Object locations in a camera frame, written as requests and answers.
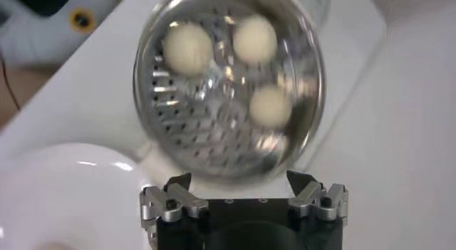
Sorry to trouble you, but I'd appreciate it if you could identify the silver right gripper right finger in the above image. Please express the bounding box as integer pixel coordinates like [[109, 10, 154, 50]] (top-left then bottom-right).
[[286, 170, 350, 222]]

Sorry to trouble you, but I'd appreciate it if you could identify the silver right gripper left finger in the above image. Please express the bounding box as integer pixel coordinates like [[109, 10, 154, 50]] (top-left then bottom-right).
[[139, 172, 210, 224]]

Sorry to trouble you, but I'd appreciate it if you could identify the stainless steel steamer basket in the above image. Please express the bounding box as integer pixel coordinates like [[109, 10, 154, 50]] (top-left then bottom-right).
[[132, 0, 327, 179]]

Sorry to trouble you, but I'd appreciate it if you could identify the round white plate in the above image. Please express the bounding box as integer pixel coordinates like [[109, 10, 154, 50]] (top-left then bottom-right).
[[0, 142, 152, 250]]

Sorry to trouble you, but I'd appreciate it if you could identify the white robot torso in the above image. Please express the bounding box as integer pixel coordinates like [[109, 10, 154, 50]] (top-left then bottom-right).
[[0, 0, 120, 67]]

